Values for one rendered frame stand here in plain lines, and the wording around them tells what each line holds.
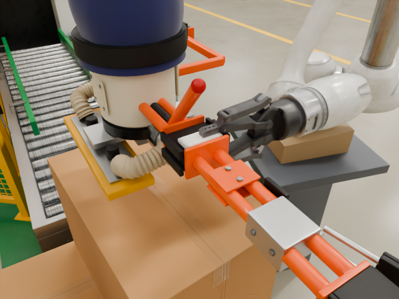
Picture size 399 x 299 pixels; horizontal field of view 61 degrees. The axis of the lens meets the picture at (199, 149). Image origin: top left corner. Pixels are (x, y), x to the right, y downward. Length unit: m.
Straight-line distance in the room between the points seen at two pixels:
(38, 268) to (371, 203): 1.94
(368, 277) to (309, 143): 0.98
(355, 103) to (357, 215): 1.66
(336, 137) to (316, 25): 0.62
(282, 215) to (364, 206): 2.00
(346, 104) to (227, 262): 0.41
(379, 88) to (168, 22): 0.84
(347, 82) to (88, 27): 0.50
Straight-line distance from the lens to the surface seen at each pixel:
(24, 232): 2.30
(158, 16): 0.63
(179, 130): 0.59
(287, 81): 0.85
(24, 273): 1.37
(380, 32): 1.22
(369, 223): 2.34
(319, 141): 1.38
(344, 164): 1.43
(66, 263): 1.34
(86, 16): 0.64
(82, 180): 1.00
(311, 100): 0.68
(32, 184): 1.62
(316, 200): 1.62
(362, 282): 0.41
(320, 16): 0.90
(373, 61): 1.27
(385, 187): 2.66
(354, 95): 0.74
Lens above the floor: 1.57
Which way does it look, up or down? 36 degrees down
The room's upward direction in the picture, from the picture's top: straight up
